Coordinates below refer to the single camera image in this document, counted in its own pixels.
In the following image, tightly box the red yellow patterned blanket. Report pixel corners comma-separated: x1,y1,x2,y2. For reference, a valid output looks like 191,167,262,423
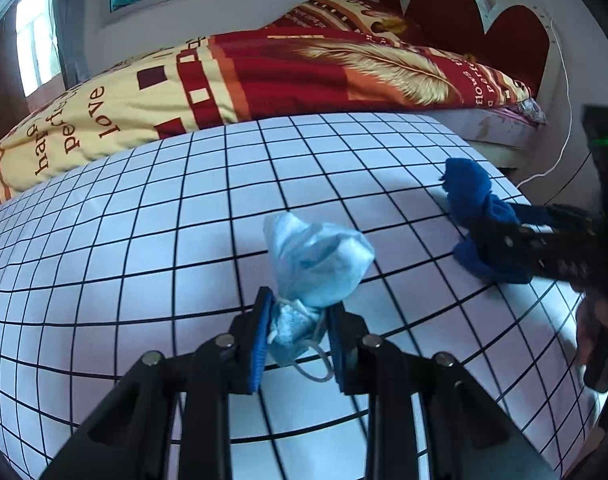
0,0,531,205

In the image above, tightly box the bed with red headboard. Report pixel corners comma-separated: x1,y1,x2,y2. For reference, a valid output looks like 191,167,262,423
402,0,608,208

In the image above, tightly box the white grid tablecloth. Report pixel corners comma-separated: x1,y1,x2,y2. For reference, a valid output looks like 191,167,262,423
0,113,600,479

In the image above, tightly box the white power cable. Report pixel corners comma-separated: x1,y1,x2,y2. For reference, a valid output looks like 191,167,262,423
515,19,575,189

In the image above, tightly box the light blue face mask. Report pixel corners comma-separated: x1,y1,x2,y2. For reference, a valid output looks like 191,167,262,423
263,212,374,382

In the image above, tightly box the dark blue cloth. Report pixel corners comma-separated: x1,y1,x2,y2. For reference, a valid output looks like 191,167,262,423
442,157,533,284

